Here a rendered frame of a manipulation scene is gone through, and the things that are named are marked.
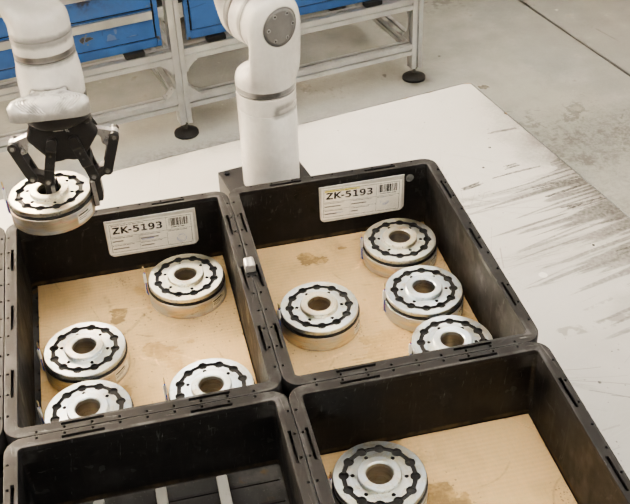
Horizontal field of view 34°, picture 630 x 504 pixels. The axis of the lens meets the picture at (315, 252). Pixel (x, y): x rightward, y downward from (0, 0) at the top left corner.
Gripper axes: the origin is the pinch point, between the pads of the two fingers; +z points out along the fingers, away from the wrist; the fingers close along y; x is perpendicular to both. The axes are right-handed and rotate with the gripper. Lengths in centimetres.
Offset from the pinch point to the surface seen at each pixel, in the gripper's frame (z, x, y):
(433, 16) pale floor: 93, -254, -110
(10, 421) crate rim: 8.6, 30.6, 7.3
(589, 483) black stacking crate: 15, 45, -52
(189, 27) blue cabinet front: 58, -187, -16
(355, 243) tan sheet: 17.9, -6.5, -36.4
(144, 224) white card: 10.1, -6.4, -7.2
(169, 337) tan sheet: 18.1, 8.7, -9.0
